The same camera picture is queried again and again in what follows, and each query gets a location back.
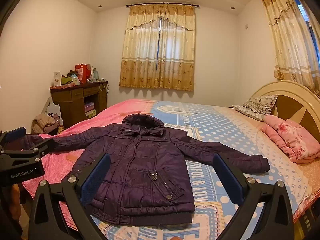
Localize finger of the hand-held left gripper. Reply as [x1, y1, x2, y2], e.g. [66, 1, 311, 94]
[0, 138, 57, 165]
[0, 127, 27, 152]

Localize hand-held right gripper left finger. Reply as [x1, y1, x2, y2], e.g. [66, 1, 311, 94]
[27, 152, 112, 240]

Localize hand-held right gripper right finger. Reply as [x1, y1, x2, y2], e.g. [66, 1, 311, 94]
[212, 152, 295, 240]

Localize purple quilted jacket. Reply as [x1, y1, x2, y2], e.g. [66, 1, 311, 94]
[21, 113, 271, 226]

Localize person's left forearm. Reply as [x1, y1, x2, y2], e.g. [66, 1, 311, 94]
[9, 184, 23, 220]

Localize white paper bag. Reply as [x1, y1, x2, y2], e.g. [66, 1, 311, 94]
[46, 102, 62, 126]

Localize bed with pink-blue sheet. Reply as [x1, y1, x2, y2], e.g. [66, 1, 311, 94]
[22, 98, 320, 240]

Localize brown wooden desk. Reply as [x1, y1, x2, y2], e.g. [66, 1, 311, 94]
[49, 81, 108, 128]

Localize stacked boxes in desk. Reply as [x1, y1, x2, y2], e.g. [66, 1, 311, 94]
[84, 102, 97, 118]

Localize grey patterned pillow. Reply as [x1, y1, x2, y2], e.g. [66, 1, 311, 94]
[232, 94, 278, 122]

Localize pink folded blanket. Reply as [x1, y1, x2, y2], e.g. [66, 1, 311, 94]
[260, 115, 320, 164]

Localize red gift bag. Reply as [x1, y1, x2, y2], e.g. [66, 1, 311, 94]
[74, 64, 92, 84]

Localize cream and brown bed headboard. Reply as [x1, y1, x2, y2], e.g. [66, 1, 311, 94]
[250, 80, 320, 140]

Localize wide beige floral curtain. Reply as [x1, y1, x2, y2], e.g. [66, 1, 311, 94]
[119, 4, 195, 91]

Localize narrow beige floral curtain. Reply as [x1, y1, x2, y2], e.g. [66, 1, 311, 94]
[260, 0, 320, 96]

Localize long dark curtain rod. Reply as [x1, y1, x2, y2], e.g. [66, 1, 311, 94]
[126, 3, 200, 8]

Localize white cable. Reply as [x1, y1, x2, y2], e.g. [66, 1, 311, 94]
[96, 78, 110, 98]

